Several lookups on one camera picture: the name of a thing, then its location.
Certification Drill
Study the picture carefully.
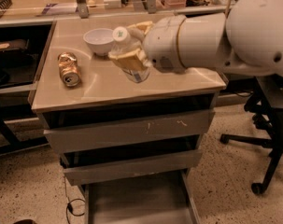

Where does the black cable on floor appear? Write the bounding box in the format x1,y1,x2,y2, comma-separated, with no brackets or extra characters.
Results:
64,175,87,224

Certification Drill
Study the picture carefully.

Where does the white ceramic bowl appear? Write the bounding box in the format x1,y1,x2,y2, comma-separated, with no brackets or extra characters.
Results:
83,28,114,56

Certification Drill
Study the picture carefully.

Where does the black office chair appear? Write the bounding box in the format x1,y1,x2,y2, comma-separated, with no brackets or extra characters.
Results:
220,75,283,195

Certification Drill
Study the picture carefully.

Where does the grey drawer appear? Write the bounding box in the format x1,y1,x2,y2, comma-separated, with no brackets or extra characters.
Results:
44,109,214,154
84,171,201,224
64,149,203,186

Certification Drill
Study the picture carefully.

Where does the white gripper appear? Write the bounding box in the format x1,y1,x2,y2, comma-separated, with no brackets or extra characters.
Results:
108,15,186,74

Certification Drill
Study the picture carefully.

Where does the white rod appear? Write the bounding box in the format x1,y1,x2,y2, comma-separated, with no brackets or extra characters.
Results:
225,0,232,18

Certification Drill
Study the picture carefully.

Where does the middle grey drawer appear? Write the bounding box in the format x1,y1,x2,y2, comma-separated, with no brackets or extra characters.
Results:
64,149,203,186

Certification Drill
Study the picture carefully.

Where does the grey drawer cabinet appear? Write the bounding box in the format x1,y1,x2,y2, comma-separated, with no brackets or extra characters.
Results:
27,11,229,224

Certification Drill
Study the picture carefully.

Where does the black table leg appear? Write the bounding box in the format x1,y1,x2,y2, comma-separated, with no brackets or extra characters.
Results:
0,104,48,156

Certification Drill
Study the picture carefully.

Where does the crushed orange soda can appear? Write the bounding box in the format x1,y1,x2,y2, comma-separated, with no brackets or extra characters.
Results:
58,52,81,87

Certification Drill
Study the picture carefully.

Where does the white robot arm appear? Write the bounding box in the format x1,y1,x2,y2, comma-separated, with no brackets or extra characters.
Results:
108,0,283,77

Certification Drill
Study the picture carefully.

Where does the bottom grey drawer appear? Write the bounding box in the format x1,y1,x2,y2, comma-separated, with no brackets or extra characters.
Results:
84,171,201,224

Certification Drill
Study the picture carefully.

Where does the purple white paper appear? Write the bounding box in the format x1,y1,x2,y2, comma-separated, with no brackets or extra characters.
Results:
40,3,78,16

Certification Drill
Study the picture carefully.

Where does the clear plastic bottle white cap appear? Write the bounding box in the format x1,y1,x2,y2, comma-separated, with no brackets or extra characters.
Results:
110,26,150,83

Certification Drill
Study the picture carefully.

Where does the top grey drawer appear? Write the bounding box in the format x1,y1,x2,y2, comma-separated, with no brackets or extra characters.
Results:
44,109,214,154

